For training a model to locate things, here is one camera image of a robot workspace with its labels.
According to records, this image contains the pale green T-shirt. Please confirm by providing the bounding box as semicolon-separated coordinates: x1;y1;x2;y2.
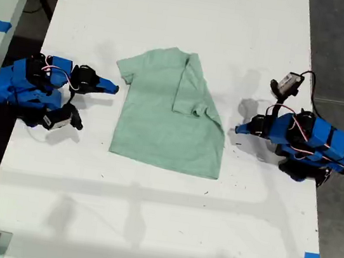
102;39;238;181

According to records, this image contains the red white servo wire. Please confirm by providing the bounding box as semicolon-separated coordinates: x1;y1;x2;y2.
38;55;84;92
285;113;336;165

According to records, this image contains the black camera stalk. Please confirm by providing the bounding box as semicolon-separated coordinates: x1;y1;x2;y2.
265;78;300;121
59;86;89;132

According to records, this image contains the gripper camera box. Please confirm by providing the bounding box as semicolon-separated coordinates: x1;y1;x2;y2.
275;70;306;94
41;107;74;134

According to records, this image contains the black camera cable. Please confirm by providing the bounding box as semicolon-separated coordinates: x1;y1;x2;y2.
294;68;327;118

